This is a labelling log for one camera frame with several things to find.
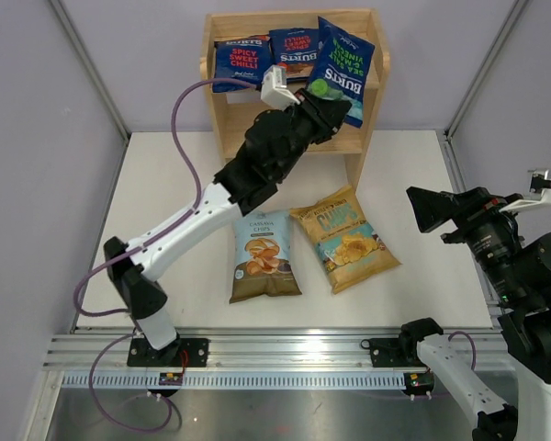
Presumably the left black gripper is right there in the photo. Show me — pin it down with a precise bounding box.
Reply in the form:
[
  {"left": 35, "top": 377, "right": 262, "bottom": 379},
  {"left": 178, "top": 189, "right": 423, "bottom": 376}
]
[{"left": 273, "top": 88, "right": 350, "bottom": 180}]

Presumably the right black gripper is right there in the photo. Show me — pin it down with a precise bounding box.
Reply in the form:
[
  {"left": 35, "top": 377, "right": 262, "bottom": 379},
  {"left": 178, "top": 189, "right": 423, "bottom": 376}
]
[{"left": 408, "top": 184, "right": 530, "bottom": 303}]

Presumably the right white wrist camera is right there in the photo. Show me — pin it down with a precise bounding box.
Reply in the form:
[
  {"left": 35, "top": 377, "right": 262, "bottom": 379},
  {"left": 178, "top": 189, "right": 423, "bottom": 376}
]
[{"left": 500, "top": 168, "right": 551, "bottom": 213}]

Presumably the light blue cassava chips bag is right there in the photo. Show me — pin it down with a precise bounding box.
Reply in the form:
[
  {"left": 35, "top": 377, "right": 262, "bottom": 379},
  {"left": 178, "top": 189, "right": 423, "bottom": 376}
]
[{"left": 230, "top": 210, "right": 301, "bottom": 304}]

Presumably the aluminium frame post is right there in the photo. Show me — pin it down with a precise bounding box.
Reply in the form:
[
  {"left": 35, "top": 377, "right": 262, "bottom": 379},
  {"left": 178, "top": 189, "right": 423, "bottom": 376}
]
[
  {"left": 47, "top": 0, "right": 131, "bottom": 145},
  {"left": 444, "top": 0, "right": 532, "bottom": 142}
]

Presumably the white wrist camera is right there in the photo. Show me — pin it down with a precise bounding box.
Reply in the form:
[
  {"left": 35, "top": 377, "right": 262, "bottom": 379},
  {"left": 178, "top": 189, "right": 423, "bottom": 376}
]
[
  {"left": 260, "top": 65, "right": 300, "bottom": 110},
  {"left": 500, "top": 168, "right": 551, "bottom": 213}
]

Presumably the yellow kettle chips bag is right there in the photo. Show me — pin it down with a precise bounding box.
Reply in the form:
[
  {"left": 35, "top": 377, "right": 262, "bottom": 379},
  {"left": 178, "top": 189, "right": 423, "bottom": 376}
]
[{"left": 289, "top": 185, "right": 400, "bottom": 294}]

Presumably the right aluminium frame post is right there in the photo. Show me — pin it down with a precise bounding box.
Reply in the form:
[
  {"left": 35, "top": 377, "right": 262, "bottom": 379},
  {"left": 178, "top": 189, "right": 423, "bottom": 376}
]
[{"left": 444, "top": 0, "right": 532, "bottom": 142}]

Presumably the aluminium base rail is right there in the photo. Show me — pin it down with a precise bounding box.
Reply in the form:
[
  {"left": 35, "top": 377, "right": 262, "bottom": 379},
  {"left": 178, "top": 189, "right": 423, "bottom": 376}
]
[{"left": 43, "top": 326, "right": 543, "bottom": 391}]

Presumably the blue green Burts vinegar bag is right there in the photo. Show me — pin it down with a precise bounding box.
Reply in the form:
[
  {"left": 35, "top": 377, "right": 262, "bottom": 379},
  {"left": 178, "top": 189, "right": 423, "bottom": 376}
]
[{"left": 307, "top": 17, "right": 376, "bottom": 128}]

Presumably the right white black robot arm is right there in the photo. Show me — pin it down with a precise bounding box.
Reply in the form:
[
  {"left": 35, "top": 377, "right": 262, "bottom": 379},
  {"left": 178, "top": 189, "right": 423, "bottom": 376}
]
[{"left": 398, "top": 187, "right": 551, "bottom": 440}]

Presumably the blue Burts chilli bag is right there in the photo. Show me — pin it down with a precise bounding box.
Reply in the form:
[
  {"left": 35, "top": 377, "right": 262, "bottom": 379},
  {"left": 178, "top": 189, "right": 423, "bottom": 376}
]
[
  {"left": 214, "top": 34, "right": 273, "bottom": 88},
  {"left": 268, "top": 28, "right": 319, "bottom": 83}
]

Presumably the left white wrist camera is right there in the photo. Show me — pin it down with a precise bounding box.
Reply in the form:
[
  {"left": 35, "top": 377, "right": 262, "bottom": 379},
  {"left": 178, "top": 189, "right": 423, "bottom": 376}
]
[{"left": 260, "top": 65, "right": 300, "bottom": 110}]

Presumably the wooden two-tier shelf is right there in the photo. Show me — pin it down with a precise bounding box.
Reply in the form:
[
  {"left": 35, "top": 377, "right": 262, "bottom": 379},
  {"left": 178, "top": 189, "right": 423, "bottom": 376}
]
[{"left": 199, "top": 8, "right": 390, "bottom": 186}]

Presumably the left aluminium frame post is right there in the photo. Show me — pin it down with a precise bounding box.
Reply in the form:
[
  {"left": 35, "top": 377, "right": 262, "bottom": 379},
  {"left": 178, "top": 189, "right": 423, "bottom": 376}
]
[{"left": 47, "top": 0, "right": 131, "bottom": 145}]

